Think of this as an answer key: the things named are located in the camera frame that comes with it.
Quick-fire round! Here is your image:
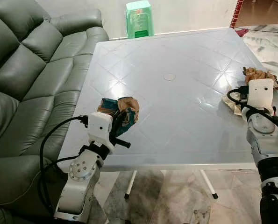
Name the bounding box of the brown and blue paper trash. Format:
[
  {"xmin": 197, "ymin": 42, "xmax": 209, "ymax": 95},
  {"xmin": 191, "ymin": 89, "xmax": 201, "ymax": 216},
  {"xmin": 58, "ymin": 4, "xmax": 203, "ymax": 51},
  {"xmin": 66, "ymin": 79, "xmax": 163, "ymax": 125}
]
[{"xmin": 97, "ymin": 97, "xmax": 140, "ymax": 137}]

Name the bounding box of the white plastic table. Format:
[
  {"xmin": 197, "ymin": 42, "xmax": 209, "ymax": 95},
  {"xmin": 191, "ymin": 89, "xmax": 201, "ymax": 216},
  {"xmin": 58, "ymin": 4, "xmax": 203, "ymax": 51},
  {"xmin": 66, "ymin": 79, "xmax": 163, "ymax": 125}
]
[{"xmin": 57, "ymin": 27, "xmax": 278, "ymax": 200}]

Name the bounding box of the red cloth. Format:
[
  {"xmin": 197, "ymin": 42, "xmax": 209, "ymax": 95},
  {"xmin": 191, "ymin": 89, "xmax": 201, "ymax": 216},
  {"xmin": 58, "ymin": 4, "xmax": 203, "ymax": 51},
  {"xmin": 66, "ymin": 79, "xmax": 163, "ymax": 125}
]
[{"xmin": 235, "ymin": 28, "xmax": 249, "ymax": 37}]

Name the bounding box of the green leather sofa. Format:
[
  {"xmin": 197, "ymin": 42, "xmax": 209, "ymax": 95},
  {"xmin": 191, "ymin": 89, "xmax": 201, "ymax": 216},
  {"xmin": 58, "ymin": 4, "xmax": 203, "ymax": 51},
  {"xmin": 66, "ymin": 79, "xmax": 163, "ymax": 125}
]
[{"xmin": 0, "ymin": 0, "xmax": 109, "ymax": 221}]

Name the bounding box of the green plastic stool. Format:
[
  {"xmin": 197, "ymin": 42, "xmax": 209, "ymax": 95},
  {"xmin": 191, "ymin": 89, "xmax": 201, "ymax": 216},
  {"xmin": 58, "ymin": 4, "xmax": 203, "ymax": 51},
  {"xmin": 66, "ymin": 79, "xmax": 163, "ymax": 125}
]
[{"xmin": 126, "ymin": 0, "xmax": 155, "ymax": 39}]

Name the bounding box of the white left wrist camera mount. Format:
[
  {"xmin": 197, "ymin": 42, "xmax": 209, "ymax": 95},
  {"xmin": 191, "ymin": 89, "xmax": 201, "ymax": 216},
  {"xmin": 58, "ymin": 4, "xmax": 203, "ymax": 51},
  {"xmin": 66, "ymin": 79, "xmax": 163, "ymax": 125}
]
[{"xmin": 86, "ymin": 112, "xmax": 114, "ymax": 151}]

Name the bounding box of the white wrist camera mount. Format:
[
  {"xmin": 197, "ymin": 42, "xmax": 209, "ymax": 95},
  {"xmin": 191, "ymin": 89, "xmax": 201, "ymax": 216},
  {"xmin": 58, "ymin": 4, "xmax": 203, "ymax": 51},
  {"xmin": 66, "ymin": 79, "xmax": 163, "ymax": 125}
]
[
  {"xmin": 86, "ymin": 112, "xmax": 114, "ymax": 151},
  {"xmin": 247, "ymin": 78, "xmax": 275, "ymax": 109}
]

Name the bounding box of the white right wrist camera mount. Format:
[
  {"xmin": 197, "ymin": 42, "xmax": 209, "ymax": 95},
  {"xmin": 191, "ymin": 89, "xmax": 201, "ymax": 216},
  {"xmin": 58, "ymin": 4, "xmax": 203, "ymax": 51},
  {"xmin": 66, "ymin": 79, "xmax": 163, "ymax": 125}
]
[{"xmin": 247, "ymin": 78, "xmax": 275, "ymax": 109}]

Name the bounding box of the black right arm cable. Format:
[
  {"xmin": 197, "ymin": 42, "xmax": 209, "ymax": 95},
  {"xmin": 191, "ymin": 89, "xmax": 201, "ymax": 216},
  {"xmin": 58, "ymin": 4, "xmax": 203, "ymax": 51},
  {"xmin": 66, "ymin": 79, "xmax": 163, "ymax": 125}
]
[{"xmin": 226, "ymin": 88, "xmax": 278, "ymax": 143}]

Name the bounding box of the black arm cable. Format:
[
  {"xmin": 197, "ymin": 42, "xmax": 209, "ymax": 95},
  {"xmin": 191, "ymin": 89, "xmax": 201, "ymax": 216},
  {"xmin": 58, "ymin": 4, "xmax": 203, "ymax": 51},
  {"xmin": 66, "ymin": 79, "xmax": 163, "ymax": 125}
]
[
  {"xmin": 39, "ymin": 115, "xmax": 90, "ymax": 216},
  {"xmin": 226, "ymin": 88, "xmax": 278, "ymax": 143}
]

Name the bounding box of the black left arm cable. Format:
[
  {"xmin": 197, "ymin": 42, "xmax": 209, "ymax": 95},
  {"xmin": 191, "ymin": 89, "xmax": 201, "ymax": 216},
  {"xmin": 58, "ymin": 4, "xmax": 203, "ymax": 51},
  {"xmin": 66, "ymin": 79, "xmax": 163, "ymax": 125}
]
[{"xmin": 39, "ymin": 115, "xmax": 90, "ymax": 216}]

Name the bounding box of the red patterned door frame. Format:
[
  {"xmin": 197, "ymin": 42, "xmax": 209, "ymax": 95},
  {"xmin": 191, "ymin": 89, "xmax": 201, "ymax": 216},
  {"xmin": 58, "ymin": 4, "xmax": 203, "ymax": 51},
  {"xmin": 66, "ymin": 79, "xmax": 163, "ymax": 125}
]
[{"xmin": 229, "ymin": 0, "xmax": 245, "ymax": 28}]

